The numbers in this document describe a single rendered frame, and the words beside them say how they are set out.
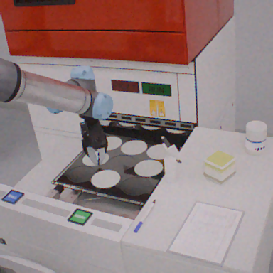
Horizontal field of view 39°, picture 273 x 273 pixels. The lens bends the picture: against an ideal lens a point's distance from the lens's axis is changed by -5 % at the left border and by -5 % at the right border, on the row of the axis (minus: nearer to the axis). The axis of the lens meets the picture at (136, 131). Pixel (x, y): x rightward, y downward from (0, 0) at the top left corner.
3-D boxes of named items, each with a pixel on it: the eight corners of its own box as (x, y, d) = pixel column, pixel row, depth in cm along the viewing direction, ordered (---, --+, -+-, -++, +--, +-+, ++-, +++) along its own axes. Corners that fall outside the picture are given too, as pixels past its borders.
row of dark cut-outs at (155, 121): (94, 115, 169) (92, 110, 168) (193, 129, 151) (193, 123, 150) (93, 116, 169) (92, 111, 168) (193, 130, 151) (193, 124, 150)
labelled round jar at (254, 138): (247, 143, 136) (248, 119, 131) (266, 146, 133) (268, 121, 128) (242, 153, 130) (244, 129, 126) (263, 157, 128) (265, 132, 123)
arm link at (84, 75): (62, 72, 126) (80, 62, 132) (68, 102, 132) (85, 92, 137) (80, 75, 122) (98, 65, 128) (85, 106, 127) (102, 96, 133)
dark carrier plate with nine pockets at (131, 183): (103, 134, 166) (102, 132, 166) (182, 146, 152) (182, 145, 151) (56, 182, 140) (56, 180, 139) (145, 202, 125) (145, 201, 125)
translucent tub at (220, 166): (217, 166, 126) (218, 148, 123) (236, 175, 121) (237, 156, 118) (202, 177, 122) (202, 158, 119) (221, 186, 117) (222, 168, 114)
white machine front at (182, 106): (37, 128, 192) (19, 51, 173) (198, 154, 159) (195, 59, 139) (33, 131, 190) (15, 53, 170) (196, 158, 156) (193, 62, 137)
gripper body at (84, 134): (101, 132, 146) (97, 102, 140) (106, 143, 138) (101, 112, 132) (81, 137, 144) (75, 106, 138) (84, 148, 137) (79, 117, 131)
